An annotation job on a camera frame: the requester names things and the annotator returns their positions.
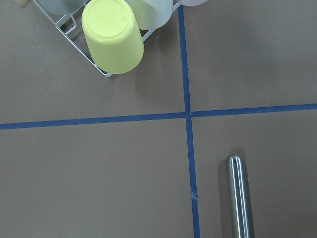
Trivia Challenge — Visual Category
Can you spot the grey-green plastic cup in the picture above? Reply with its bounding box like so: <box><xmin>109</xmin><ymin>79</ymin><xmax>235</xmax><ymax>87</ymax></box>
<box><xmin>39</xmin><ymin>0</ymin><xmax>86</xmax><ymax>15</ymax></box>

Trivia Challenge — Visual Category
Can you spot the pink plastic cup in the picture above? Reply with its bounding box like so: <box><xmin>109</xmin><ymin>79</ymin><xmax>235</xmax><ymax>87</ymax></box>
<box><xmin>177</xmin><ymin>0</ymin><xmax>208</xmax><ymax>6</ymax></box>

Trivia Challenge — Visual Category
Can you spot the yellow plastic cup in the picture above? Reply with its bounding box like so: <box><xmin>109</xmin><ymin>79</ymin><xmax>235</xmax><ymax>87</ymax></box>
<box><xmin>81</xmin><ymin>0</ymin><xmax>144</xmax><ymax>74</ymax></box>

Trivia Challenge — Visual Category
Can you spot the white wire cup rack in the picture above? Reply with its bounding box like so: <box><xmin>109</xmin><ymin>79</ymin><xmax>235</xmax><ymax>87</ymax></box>
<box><xmin>33</xmin><ymin>0</ymin><xmax>180</xmax><ymax>78</ymax></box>

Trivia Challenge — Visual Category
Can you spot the white plastic cup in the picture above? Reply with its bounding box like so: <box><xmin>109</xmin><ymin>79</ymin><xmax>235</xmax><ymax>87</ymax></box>
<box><xmin>126</xmin><ymin>0</ymin><xmax>173</xmax><ymax>30</ymax></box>

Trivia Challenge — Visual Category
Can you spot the wooden rack handle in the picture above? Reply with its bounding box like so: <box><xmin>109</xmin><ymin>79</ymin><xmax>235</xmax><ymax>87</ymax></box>
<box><xmin>14</xmin><ymin>0</ymin><xmax>31</xmax><ymax>8</ymax></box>

